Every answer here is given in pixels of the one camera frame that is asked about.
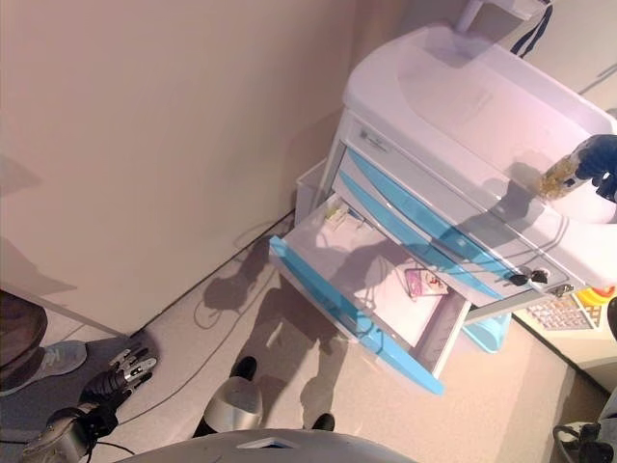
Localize white pole shelf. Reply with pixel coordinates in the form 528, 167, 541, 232
469, 0, 549, 24

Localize robot right leg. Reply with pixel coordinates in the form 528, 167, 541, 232
301, 412, 337, 435

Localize white pole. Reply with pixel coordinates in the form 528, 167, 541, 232
454, 0, 484, 36

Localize pink medicine box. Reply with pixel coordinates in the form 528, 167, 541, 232
402, 266, 453, 305

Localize light grey sneaker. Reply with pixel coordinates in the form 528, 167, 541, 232
0, 339, 89, 397

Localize clear bottle yellow capsules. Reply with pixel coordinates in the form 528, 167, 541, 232
536, 152, 582, 200

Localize thin grey floor cable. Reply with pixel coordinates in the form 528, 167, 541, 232
115, 211, 303, 428

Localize teal front cart drawer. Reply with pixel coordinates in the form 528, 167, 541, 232
267, 191, 474, 397
336, 143, 512, 303
332, 169, 483, 290

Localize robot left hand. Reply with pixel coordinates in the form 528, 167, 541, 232
78, 345, 160, 412

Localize white side bin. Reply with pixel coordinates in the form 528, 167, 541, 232
294, 160, 339, 222

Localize dark hanging strap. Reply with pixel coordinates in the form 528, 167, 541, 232
509, 0, 554, 55

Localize white medical cart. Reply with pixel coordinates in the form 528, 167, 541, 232
294, 22, 617, 358

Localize white mesh side basket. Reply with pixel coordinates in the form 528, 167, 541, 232
523, 287, 611, 335

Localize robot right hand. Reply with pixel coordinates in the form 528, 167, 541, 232
562, 133, 617, 198

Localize yellow red container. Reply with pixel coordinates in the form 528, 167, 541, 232
576, 283, 617, 310

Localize robot grey torso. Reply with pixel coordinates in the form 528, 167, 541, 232
128, 427, 488, 463

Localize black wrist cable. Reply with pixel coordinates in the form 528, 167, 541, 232
71, 419, 139, 457

